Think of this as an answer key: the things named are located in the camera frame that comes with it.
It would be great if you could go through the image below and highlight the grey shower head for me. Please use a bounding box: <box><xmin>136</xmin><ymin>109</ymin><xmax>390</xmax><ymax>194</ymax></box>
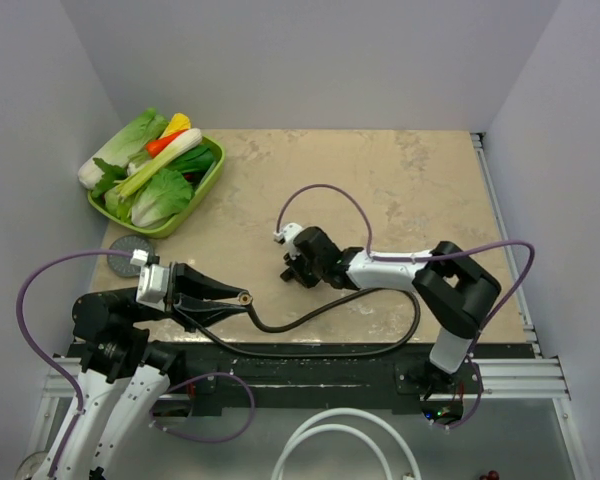
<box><xmin>108</xmin><ymin>235</ymin><xmax>155</xmax><ymax>278</ymax></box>

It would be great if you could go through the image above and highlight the dark green vegetable toy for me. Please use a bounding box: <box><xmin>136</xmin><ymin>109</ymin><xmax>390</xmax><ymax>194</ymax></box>
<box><xmin>166</xmin><ymin>145</ymin><xmax>215</xmax><ymax>175</ymax></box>

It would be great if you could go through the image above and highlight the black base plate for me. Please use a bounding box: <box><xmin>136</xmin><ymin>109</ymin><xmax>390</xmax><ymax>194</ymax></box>
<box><xmin>69</xmin><ymin>342</ymin><xmax>536</xmax><ymax>417</ymax></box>

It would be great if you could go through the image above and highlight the red small object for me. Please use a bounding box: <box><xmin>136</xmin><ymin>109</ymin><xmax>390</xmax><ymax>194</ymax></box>
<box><xmin>479</xmin><ymin>470</ymin><xmax>500</xmax><ymax>480</ymax></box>

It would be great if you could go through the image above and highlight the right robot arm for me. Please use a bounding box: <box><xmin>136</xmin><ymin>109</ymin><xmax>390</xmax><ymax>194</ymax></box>
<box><xmin>274</xmin><ymin>223</ymin><xmax>501</xmax><ymax>393</ymax></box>

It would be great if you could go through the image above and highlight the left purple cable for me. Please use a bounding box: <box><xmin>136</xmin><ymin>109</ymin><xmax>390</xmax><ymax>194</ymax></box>
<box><xmin>15</xmin><ymin>249</ymin><xmax>256</xmax><ymax>480</ymax></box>

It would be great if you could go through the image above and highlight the yellow pepper toy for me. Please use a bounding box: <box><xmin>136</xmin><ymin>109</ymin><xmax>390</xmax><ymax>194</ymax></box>
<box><xmin>160</xmin><ymin>113</ymin><xmax>191</xmax><ymax>139</ymax></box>

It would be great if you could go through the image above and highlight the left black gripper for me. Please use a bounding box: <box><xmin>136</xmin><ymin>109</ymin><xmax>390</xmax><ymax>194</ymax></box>
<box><xmin>129</xmin><ymin>258</ymin><xmax>249</xmax><ymax>330</ymax></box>

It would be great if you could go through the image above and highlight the black shower hose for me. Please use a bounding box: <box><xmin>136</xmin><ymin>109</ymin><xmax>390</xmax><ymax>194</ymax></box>
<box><xmin>199</xmin><ymin>287</ymin><xmax>422</xmax><ymax>359</ymax></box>

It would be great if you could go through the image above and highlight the white hose loop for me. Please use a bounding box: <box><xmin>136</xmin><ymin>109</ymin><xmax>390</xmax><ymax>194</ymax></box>
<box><xmin>270</xmin><ymin>408</ymin><xmax>422</xmax><ymax>480</ymax></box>

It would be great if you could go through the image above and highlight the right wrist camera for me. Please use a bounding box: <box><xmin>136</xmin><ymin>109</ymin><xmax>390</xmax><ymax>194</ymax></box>
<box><xmin>273</xmin><ymin>222</ymin><xmax>303</xmax><ymax>252</ymax></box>

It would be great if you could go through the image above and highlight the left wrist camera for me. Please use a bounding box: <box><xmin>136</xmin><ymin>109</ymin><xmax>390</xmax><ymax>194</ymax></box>
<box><xmin>130</xmin><ymin>249</ymin><xmax>170</xmax><ymax>311</ymax></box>

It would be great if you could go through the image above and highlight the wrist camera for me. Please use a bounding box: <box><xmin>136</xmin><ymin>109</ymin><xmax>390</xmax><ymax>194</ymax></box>
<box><xmin>130</xmin><ymin>249</ymin><xmax>170</xmax><ymax>311</ymax></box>
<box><xmin>273</xmin><ymin>222</ymin><xmax>303</xmax><ymax>252</ymax></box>

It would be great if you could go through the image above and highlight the green lettuce toy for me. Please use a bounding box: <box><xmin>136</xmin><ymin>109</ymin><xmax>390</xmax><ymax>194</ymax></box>
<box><xmin>104</xmin><ymin>169</ymin><xmax>194</xmax><ymax>229</ymax></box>

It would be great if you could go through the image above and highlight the napa cabbage toy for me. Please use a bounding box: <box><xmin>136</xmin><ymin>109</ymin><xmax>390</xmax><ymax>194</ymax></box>
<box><xmin>78</xmin><ymin>108</ymin><xmax>168</xmax><ymax>190</ymax></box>

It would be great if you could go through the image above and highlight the green plastic tray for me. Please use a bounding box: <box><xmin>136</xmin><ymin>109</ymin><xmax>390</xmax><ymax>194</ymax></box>
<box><xmin>86</xmin><ymin>136</ymin><xmax>225</xmax><ymax>239</ymax></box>

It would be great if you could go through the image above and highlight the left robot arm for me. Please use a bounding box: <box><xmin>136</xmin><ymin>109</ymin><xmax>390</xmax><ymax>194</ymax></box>
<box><xmin>35</xmin><ymin>263</ymin><xmax>252</xmax><ymax>479</ymax></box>

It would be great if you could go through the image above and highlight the white leek toy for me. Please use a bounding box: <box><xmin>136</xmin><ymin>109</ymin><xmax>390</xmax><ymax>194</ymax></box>
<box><xmin>114</xmin><ymin>128</ymin><xmax>203</xmax><ymax>199</ymax></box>

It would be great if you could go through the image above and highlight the tin can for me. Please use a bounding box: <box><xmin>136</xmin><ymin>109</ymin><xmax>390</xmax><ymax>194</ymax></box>
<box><xmin>14</xmin><ymin>451</ymin><xmax>50</xmax><ymax>480</ymax></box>

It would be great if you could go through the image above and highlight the orange carrot toy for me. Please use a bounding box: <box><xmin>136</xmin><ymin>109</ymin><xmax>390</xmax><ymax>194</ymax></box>
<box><xmin>145</xmin><ymin>130</ymin><xmax>184</xmax><ymax>158</ymax></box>

